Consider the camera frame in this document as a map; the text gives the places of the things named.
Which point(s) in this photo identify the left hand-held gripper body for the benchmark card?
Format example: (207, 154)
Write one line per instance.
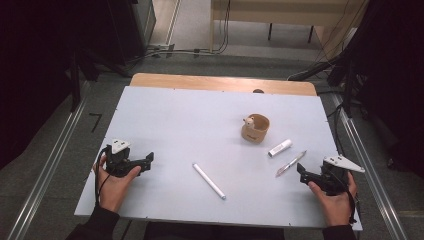
(119, 163)

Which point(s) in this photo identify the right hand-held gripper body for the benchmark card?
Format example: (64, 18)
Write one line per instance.
(335, 181)

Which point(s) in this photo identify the clear thin pen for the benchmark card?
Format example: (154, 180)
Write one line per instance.
(290, 163)

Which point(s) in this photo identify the short white tube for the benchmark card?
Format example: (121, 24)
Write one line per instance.
(280, 148)

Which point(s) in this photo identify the long white pen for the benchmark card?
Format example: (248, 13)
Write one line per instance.
(209, 181)

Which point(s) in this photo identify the brown pen holder with figure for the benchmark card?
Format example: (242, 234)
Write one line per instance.
(255, 133)

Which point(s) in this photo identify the person's right hand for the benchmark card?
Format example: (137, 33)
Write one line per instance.
(336, 208)

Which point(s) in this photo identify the person's left hand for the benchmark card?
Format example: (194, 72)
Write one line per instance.
(111, 190)

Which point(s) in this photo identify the black stand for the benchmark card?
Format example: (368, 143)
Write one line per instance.
(76, 86)

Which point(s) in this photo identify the person's dark clothing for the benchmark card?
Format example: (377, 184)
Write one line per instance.
(213, 233)

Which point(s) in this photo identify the wooden table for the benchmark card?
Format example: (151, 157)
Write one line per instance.
(200, 81)

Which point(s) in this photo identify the black power strip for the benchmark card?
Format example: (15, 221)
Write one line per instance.
(310, 70)

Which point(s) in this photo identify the black curtain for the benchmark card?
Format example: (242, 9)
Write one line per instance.
(393, 83)
(33, 66)

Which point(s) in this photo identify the grey cabinet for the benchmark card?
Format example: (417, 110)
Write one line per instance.
(143, 23)

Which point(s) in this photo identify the beige desk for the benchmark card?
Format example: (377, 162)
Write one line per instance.
(266, 11)

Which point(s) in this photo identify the metal floor rail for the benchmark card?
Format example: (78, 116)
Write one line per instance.
(370, 166)
(50, 163)

